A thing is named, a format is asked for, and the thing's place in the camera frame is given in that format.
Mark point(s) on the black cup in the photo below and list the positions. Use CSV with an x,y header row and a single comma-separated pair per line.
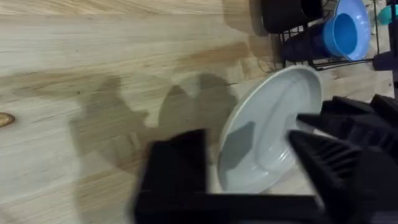
x,y
286,14

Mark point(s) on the teal cup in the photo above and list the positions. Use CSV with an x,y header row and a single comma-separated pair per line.
x,y
385,14

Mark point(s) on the white plate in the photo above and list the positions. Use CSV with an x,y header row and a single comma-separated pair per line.
x,y
267,133

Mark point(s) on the blue cup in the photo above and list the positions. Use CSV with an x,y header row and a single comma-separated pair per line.
x,y
337,35

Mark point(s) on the blue plate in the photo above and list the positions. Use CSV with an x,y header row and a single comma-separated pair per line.
x,y
362,21

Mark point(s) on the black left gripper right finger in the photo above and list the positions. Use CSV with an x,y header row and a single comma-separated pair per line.
x,y
345,183

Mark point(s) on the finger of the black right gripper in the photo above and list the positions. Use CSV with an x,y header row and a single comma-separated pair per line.
x,y
387,109
348,124

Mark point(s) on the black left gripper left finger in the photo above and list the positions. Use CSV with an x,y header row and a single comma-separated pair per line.
x,y
177,165

